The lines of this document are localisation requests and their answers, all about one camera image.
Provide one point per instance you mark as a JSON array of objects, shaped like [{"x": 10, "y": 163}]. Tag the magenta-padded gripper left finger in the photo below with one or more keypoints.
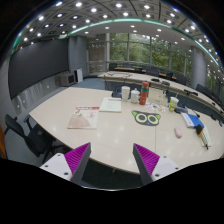
[{"x": 78, "y": 158}]

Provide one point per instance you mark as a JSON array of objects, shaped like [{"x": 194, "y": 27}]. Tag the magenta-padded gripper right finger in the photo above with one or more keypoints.
[{"x": 146, "y": 160}]

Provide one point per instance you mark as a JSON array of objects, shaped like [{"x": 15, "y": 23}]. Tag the pink computer mouse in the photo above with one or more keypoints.
[{"x": 178, "y": 132}]

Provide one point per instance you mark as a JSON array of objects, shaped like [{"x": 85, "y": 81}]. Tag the cat-face mouse pad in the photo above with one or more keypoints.
[{"x": 146, "y": 118}]

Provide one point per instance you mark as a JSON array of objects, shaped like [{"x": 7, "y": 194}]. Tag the black office chair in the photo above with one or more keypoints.
[{"x": 30, "y": 136}]

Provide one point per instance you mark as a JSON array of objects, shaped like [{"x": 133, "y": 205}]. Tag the colourful sticker sheet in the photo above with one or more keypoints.
[{"x": 156, "y": 107}]

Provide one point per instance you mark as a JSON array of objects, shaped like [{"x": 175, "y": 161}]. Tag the blue and white book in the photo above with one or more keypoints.
[{"x": 192, "y": 120}]

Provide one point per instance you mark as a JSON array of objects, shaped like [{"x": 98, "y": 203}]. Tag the black handheld microphone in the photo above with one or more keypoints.
[{"x": 199, "y": 129}]

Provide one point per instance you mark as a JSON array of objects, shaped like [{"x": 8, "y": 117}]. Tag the green-printed paper cup with straw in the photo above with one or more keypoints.
[{"x": 173, "y": 104}]

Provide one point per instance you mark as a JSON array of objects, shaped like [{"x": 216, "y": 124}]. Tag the white sheet with red header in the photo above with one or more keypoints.
[{"x": 110, "y": 104}]

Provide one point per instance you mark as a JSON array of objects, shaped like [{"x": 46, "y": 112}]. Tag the red bottle with green band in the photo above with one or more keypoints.
[{"x": 144, "y": 95}]

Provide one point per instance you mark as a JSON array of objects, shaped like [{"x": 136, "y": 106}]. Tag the beige plastic organiser box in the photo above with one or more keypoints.
[{"x": 155, "y": 95}]

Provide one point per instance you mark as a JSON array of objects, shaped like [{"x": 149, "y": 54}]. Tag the plain white paper cup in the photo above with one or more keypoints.
[{"x": 125, "y": 93}]

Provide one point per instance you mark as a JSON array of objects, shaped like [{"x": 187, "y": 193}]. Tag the grey boxy monitor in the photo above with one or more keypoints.
[{"x": 67, "y": 79}]

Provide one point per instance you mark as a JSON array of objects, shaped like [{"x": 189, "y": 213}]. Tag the white upright panel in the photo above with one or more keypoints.
[{"x": 79, "y": 75}]

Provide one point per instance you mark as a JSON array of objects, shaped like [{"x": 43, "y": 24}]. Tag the long curved conference table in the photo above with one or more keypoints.
[{"x": 133, "y": 77}]

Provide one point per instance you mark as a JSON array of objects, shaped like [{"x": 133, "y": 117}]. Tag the row of dark chairs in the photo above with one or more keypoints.
[{"x": 181, "y": 79}]

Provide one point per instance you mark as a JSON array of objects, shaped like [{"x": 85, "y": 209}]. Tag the ceiling lights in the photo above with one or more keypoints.
[{"x": 119, "y": 5}]

